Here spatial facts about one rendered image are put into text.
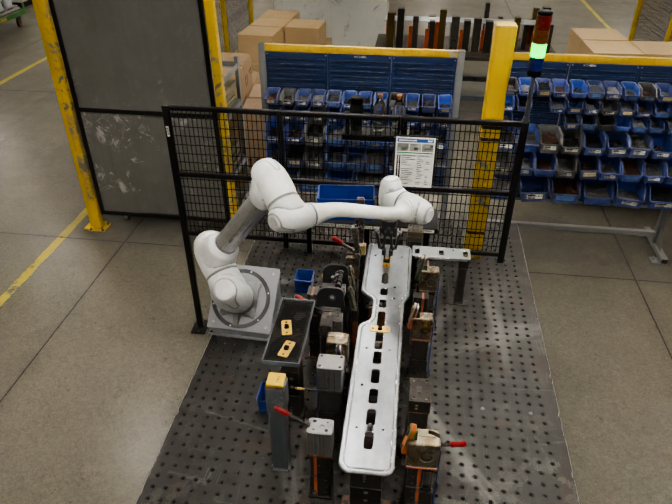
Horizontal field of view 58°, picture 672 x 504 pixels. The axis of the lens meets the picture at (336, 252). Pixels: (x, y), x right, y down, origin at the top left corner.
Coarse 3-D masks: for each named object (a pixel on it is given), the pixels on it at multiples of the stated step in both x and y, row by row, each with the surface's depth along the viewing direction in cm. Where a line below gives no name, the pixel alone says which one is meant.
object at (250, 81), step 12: (228, 60) 563; (240, 60) 562; (240, 72) 540; (252, 72) 629; (252, 84) 603; (252, 96) 569; (252, 108) 544; (252, 120) 536; (240, 132) 575; (252, 144) 549; (264, 144) 549; (252, 156) 556; (264, 156) 556; (240, 180) 570
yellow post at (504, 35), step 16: (496, 32) 284; (512, 32) 283; (496, 48) 288; (512, 48) 287; (496, 64) 292; (496, 80) 296; (496, 96) 301; (496, 112) 305; (480, 144) 316; (496, 144) 314; (480, 176) 325; (480, 208) 336; (480, 224) 341; (464, 240) 357; (480, 240) 347; (480, 256) 353
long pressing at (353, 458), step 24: (408, 264) 296; (384, 288) 280; (408, 288) 281; (384, 312) 266; (360, 336) 252; (384, 336) 253; (360, 360) 241; (384, 360) 241; (360, 384) 230; (384, 384) 230; (360, 408) 220; (384, 408) 220; (360, 432) 211; (384, 432) 211; (360, 456) 203; (384, 456) 203
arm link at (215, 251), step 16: (272, 160) 241; (256, 176) 238; (272, 176) 236; (288, 176) 240; (256, 192) 240; (272, 192) 234; (288, 192) 235; (240, 208) 255; (256, 208) 247; (240, 224) 257; (256, 224) 259; (208, 240) 275; (224, 240) 267; (240, 240) 266; (208, 256) 275; (224, 256) 274; (208, 272) 278
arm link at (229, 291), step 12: (216, 276) 275; (228, 276) 272; (240, 276) 279; (216, 288) 270; (228, 288) 269; (240, 288) 272; (216, 300) 271; (228, 300) 270; (240, 300) 274; (252, 300) 288; (240, 312) 288
